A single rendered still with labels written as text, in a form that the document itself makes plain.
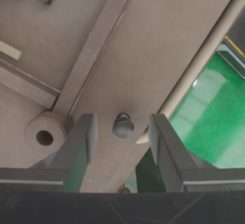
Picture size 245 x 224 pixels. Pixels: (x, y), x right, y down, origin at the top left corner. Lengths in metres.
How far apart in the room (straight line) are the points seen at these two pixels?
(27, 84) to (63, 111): 0.04
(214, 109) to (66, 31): 1.74
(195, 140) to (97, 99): 1.76
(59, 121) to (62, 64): 0.05
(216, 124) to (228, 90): 0.35
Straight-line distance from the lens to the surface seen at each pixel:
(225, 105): 1.88
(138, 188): 0.53
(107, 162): 0.20
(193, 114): 1.77
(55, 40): 0.18
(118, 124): 0.15
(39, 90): 0.17
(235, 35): 1.43
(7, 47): 0.19
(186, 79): 0.30
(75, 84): 0.16
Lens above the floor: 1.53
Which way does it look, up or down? 74 degrees down
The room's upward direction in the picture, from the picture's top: 179 degrees counter-clockwise
